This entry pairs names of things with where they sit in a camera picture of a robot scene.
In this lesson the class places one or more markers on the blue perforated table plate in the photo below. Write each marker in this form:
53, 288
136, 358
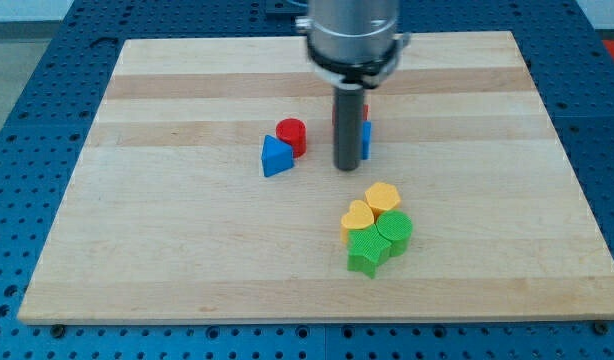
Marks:
41, 140

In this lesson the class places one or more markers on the wooden board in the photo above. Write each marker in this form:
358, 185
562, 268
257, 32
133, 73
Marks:
168, 218

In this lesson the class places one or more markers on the red block behind rod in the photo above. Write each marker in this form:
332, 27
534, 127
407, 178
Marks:
365, 113

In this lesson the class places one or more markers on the green cylinder block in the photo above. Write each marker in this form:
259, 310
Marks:
396, 227

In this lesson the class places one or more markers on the blue cube block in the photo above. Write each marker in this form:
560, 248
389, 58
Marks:
366, 140

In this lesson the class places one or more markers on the blue triangle block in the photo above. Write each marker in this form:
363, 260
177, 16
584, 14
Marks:
276, 156

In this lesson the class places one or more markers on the red cylinder block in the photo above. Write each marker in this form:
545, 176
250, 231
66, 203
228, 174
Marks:
292, 131

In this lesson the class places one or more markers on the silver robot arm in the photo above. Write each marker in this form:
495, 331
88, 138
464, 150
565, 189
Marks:
353, 44

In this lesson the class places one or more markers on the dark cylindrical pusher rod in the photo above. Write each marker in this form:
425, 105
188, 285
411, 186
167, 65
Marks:
348, 108

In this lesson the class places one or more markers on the green star block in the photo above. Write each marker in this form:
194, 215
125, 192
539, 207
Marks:
367, 251

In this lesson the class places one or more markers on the yellow heart block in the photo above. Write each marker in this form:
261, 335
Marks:
358, 217

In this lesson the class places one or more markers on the yellow hexagon block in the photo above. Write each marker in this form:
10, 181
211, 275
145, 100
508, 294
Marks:
382, 197

